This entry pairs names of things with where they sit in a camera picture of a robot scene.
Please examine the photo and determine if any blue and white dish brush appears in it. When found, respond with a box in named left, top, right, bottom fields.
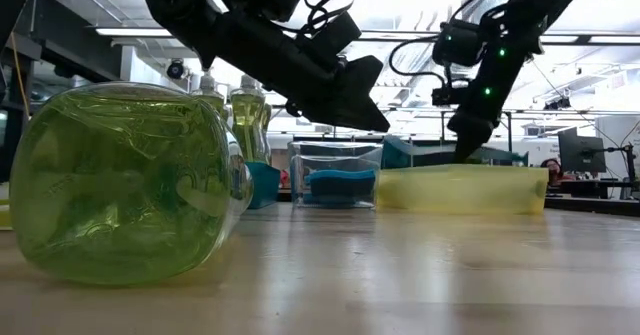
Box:
left=382, top=134, right=530, bottom=170

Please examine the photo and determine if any yellow hanging cable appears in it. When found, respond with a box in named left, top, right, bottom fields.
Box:
left=8, top=33, right=30, bottom=122

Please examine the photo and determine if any person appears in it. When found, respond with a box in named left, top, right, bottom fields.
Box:
left=539, top=157, right=565, bottom=186

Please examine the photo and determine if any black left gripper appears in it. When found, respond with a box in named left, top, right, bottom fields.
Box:
left=269, top=34, right=391, bottom=134

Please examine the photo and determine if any teal plastic bin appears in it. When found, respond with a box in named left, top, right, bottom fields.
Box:
left=244, top=161, right=282, bottom=210

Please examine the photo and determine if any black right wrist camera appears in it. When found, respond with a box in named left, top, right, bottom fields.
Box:
left=432, top=85, right=469, bottom=107

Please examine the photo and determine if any black ceiling spotlight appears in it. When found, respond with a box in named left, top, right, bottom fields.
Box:
left=543, top=96, right=572, bottom=111
left=165, top=58, right=186, bottom=81

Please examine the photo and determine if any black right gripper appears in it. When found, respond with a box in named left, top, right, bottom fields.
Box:
left=447, top=109, right=501, bottom=165

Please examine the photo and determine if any clear plastic bin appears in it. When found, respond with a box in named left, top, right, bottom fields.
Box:
left=288, top=141, right=384, bottom=210

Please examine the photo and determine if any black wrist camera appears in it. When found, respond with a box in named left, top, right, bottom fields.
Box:
left=294, top=10, right=362, bottom=62
left=432, top=85, right=469, bottom=107

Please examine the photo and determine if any long ceiling light bar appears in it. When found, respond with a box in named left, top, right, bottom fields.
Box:
left=94, top=26, right=640, bottom=45

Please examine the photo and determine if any black computer monitor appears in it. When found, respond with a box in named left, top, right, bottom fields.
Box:
left=558, top=127, right=608, bottom=175

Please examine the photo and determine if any dark background desk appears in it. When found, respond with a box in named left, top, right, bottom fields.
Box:
left=544, top=177, right=640, bottom=219

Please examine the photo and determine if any translucent yellow plastic bin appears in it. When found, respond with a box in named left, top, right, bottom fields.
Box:
left=377, top=163, right=550, bottom=215

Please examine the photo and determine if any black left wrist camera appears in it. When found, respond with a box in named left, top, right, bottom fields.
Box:
left=294, top=10, right=362, bottom=62

